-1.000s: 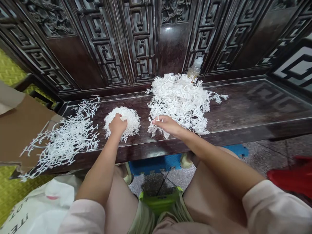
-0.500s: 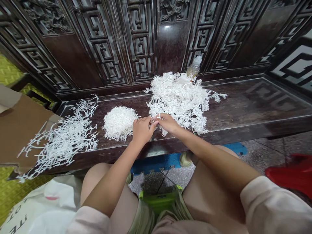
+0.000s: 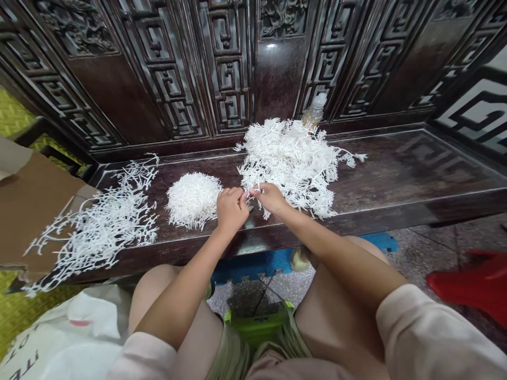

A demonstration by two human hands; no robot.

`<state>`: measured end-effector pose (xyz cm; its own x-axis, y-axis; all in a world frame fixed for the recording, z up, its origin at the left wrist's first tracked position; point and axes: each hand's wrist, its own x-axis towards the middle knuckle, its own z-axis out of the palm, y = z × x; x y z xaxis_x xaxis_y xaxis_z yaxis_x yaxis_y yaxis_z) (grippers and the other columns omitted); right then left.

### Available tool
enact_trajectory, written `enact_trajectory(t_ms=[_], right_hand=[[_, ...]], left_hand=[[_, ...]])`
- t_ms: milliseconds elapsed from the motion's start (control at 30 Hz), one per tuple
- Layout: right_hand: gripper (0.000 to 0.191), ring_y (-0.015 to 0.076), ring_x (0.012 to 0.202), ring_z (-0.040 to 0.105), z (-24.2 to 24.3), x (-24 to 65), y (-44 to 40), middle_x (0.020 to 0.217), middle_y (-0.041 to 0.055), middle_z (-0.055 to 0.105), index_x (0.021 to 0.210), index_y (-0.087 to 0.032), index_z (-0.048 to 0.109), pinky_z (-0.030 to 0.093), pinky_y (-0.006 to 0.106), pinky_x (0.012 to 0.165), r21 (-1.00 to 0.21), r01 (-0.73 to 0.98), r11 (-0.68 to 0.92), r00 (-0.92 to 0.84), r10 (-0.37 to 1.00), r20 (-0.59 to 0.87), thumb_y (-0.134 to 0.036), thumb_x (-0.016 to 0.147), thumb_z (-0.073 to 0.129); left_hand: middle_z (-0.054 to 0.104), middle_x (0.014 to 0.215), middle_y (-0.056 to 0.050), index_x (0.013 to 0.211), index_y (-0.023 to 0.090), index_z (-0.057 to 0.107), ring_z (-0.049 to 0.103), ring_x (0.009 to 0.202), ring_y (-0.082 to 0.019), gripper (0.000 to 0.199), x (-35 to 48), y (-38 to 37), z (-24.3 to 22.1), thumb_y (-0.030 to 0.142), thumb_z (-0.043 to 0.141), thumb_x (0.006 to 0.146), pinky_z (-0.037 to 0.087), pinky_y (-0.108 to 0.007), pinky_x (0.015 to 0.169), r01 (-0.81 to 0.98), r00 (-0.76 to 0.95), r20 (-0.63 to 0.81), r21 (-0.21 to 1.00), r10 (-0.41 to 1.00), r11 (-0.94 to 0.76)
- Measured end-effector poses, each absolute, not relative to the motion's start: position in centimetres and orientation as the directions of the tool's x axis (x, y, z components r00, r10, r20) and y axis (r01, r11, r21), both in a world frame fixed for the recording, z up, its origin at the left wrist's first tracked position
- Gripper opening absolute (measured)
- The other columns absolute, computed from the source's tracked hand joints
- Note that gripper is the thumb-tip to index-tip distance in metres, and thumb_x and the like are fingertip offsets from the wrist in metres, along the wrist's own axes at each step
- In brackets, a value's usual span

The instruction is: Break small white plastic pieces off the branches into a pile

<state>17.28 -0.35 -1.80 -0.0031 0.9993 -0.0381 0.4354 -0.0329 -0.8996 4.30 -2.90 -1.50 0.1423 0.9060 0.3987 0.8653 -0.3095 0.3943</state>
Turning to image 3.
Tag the green plastic stool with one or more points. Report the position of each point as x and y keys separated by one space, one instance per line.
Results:
x=257 y=326

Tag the yellow-green woven mat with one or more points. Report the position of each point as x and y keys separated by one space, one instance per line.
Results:
x=16 y=118

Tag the clear plastic bottle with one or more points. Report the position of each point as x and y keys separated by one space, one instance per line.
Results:
x=315 y=112

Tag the person's body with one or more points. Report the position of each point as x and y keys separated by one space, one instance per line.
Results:
x=285 y=370

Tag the person's right fingers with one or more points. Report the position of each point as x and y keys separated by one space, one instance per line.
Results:
x=262 y=191

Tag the dark carved wooden bench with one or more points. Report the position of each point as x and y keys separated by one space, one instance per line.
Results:
x=396 y=174

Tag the person's legs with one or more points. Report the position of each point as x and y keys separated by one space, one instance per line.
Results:
x=154 y=287

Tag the person's left hand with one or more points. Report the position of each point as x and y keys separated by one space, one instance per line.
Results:
x=231 y=210

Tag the heap of small white pieces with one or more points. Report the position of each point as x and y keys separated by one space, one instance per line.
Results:
x=192 y=200

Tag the large pile of white sprues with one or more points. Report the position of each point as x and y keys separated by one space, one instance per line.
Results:
x=293 y=158

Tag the brown cardboard box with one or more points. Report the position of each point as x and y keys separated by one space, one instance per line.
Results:
x=35 y=210

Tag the white plastic sprue strip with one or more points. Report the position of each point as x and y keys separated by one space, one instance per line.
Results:
x=257 y=200

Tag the person's left fingers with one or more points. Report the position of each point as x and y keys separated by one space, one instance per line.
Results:
x=240 y=198

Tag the spread of empty white frames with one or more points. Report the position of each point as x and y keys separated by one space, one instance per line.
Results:
x=103 y=229

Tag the blue foam floor mat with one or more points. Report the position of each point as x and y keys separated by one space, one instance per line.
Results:
x=245 y=269

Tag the person's right hand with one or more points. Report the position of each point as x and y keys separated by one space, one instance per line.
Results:
x=276 y=202

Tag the red plastic stool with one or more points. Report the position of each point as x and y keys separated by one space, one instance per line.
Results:
x=471 y=285

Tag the white plastic bag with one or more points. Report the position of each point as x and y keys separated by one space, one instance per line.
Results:
x=67 y=340

